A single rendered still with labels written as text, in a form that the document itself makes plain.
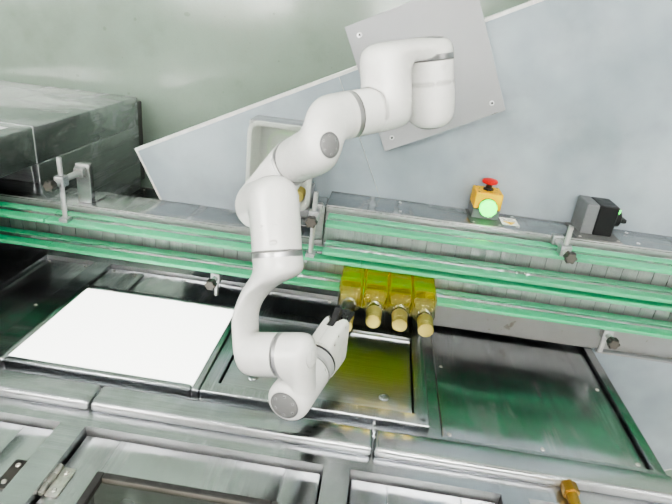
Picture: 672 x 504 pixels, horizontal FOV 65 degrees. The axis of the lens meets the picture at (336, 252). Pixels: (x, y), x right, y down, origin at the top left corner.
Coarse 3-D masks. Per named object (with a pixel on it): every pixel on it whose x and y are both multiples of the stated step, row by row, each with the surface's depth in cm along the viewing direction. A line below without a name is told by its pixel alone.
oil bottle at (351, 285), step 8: (344, 272) 128; (352, 272) 129; (360, 272) 129; (344, 280) 124; (352, 280) 125; (360, 280) 125; (344, 288) 121; (352, 288) 121; (360, 288) 121; (344, 296) 120; (352, 296) 120; (360, 296) 121; (360, 304) 122
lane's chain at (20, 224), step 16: (0, 224) 147; (16, 224) 146; (32, 224) 146; (48, 224) 145; (112, 240) 145; (128, 240) 144; (144, 240) 144; (160, 240) 143; (224, 256) 143; (240, 256) 143; (336, 272) 141; (448, 288) 140; (464, 288) 139; (480, 288) 139; (496, 288) 138; (560, 304) 138; (576, 304) 138; (592, 304) 137; (608, 304) 137
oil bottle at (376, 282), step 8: (368, 272) 130; (376, 272) 130; (384, 272) 130; (368, 280) 126; (376, 280) 126; (384, 280) 126; (368, 288) 122; (376, 288) 122; (384, 288) 123; (368, 296) 120; (376, 296) 120; (384, 296) 120; (384, 304) 120
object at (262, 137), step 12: (252, 132) 133; (264, 132) 140; (276, 132) 139; (288, 132) 139; (252, 144) 135; (264, 144) 141; (276, 144) 140; (252, 156) 137; (264, 156) 142; (252, 168) 138; (300, 204) 141
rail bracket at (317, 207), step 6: (318, 192) 125; (312, 204) 132; (318, 204) 132; (312, 210) 127; (318, 210) 127; (312, 216) 123; (318, 216) 126; (306, 222) 123; (312, 222) 122; (312, 228) 128; (312, 234) 129; (312, 240) 130; (312, 246) 130; (306, 252) 131; (312, 252) 131
